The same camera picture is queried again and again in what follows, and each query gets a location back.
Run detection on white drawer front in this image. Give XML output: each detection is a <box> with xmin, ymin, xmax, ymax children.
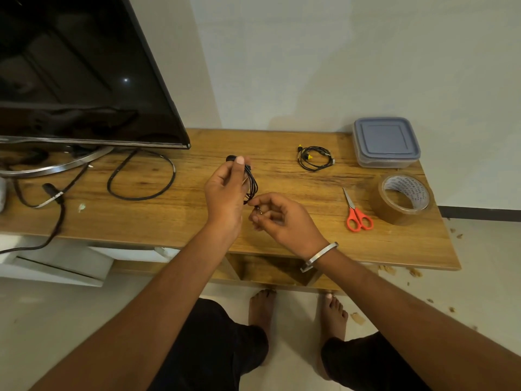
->
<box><xmin>89</xmin><ymin>247</ymin><xmax>180</xmax><ymax>264</ymax></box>

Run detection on red-handled scissors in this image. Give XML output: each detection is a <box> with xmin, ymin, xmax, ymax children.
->
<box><xmin>342</xmin><ymin>187</ymin><xmax>374</xmax><ymax>233</ymax></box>

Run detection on person's left hand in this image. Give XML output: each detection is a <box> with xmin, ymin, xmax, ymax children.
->
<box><xmin>204</xmin><ymin>156</ymin><xmax>252</xmax><ymax>237</ymax></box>

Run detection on black looped power cable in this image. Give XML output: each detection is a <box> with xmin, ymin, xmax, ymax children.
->
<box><xmin>107</xmin><ymin>148</ymin><xmax>177</xmax><ymax>201</ymax></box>

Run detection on black flat-screen television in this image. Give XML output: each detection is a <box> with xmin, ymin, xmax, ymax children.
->
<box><xmin>0</xmin><ymin>0</ymin><xmax>191</xmax><ymax>150</ymax></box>

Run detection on grey-lidded plastic container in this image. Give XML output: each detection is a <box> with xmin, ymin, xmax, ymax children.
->
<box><xmin>352</xmin><ymin>117</ymin><xmax>421</xmax><ymax>169</ymax></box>

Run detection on brown packing tape roll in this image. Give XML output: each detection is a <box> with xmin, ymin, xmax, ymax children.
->
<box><xmin>370</xmin><ymin>173</ymin><xmax>432</xmax><ymax>226</ymax></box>

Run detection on person's right forearm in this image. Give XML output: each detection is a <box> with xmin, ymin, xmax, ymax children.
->
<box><xmin>303</xmin><ymin>243</ymin><xmax>521</xmax><ymax>391</ymax></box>

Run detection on person's foot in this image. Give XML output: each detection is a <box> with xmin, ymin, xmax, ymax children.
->
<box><xmin>248</xmin><ymin>289</ymin><xmax>277</xmax><ymax>342</ymax></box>
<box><xmin>320</xmin><ymin>292</ymin><xmax>349</xmax><ymax>342</ymax></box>

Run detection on person's right hand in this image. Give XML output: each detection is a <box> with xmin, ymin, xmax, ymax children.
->
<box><xmin>247</xmin><ymin>192</ymin><xmax>329</xmax><ymax>261</ymax></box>

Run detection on person's left forearm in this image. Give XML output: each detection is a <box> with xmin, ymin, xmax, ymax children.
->
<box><xmin>30</xmin><ymin>224</ymin><xmax>244</xmax><ymax>391</ymax></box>

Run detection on black cable with white tag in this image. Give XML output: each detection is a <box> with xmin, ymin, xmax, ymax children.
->
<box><xmin>0</xmin><ymin>162</ymin><xmax>91</xmax><ymax>256</ymax></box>

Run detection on person's left foot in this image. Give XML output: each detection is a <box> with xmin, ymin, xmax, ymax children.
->
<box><xmin>248</xmin><ymin>289</ymin><xmax>277</xmax><ymax>342</ymax></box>

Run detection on person's right foot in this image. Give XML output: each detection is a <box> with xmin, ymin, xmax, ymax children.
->
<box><xmin>320</xmin><ymin>292</ymin><xmax>349</xmax><ymax>342</ymax></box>

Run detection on wooden television cabinet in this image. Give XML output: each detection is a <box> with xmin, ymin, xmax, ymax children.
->
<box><xmin>0</xmin><ymin>128</ymin><xmax>462</xmax><ymax>292</ymax></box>

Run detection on silver metal bracelet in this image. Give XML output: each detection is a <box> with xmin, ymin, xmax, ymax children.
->
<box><xmin>300</xmin><ymin>242</ymin><xmax>339</xmax><ymax>273</ymax></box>

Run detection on person's black shorts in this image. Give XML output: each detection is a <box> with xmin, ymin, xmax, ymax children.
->
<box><xmin>147</xmin><ymin>298</ymin><xmax>433</xmax><ymax>391</ymax></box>

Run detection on silver curved television stand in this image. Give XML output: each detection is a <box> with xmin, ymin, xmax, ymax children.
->
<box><xmin>0</xmin><ymin>146</ymin><xmax>115</xmax><ymax>178</ymax></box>

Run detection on black cable with yellow plugs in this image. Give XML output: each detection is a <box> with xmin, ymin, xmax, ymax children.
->
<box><xmin>297</xmin><ymin>145</ymin><xmax>335</xmax><ymax>172</ymax></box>

